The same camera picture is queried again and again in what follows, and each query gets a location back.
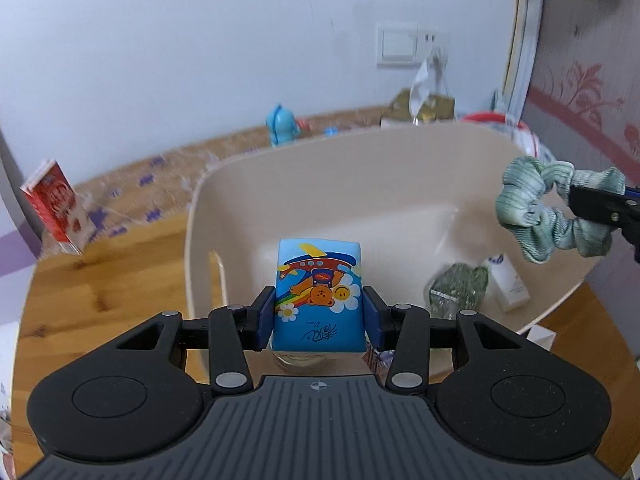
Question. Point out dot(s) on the blue toy figure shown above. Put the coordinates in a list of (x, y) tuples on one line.
[(281, 127)]

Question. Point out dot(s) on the green fabric scrunchie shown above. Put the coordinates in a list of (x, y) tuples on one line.
[(525, 195)]

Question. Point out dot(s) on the red and white milk carton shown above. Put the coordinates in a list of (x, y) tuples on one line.
[(57, 205)]

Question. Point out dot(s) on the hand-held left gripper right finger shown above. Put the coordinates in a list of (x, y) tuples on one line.
[(371, 317)]

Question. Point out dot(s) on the olive gold box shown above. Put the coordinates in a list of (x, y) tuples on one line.
[(440, 107)]

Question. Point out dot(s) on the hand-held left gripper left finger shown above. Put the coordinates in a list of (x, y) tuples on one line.
[(266, 317)]

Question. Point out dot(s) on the green packet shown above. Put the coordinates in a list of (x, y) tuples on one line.
[(457, 290)]

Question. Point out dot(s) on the white wall switch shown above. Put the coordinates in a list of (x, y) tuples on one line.
[(396, 44)]

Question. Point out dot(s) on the purple packet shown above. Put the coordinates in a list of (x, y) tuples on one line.
[(377, 360)]

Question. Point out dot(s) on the small blue cap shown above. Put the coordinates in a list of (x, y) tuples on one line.
[(331, 132)]

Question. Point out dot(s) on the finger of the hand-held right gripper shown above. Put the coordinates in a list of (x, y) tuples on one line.
[(597, 207)]

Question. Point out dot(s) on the white plastic bag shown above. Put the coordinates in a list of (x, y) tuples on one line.
[(419, 87)]

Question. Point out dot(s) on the red and white round container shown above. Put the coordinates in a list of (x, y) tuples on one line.
[(520, 132)]

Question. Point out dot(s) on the small white box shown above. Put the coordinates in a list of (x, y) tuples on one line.
[(541, 338), (507, 285)]

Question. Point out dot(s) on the beige plastic basin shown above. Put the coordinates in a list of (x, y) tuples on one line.
[(350, 195)]

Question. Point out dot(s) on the beige curved frame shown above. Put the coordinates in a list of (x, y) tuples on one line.
[(522, 35)]

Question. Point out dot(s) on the blue cartoon tissue packet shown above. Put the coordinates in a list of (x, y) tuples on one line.
[(317, 295)]

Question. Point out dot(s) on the white wall outlet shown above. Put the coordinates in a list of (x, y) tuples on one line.
[(433, 45)]

